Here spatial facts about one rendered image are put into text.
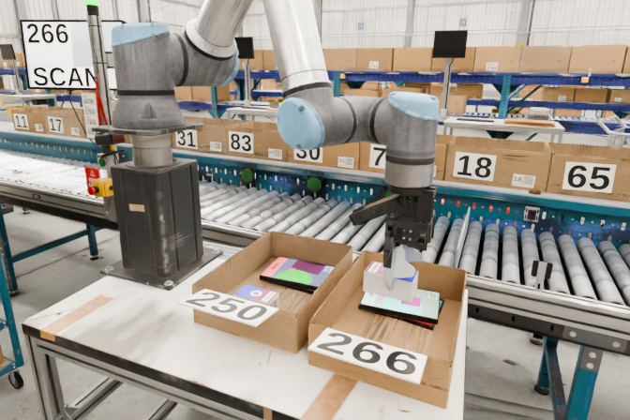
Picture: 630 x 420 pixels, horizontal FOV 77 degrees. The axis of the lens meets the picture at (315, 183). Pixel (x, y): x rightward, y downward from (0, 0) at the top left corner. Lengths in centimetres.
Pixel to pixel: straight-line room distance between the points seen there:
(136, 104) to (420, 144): 76
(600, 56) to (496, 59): 120
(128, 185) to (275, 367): 65
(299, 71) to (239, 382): 60
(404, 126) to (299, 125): 18
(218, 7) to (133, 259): 76
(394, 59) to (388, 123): 577
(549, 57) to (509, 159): 457
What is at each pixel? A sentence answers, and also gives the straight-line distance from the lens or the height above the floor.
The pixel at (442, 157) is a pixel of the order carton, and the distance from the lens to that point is 182.
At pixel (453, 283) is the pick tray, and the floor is 81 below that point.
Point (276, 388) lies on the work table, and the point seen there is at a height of 75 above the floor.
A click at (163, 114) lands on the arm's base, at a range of 116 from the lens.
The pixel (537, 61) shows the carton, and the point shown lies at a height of 153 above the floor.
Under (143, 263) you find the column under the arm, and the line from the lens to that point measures 129.
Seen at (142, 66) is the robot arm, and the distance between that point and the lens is 116.
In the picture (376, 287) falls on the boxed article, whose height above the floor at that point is 92.
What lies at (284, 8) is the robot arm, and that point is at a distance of 73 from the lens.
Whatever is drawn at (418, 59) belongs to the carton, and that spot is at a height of 156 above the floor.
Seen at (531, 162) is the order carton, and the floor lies 100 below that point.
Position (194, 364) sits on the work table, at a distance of 94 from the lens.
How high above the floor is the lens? 134
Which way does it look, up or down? 16 degrees down
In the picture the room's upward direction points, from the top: 1 degrees clockwise
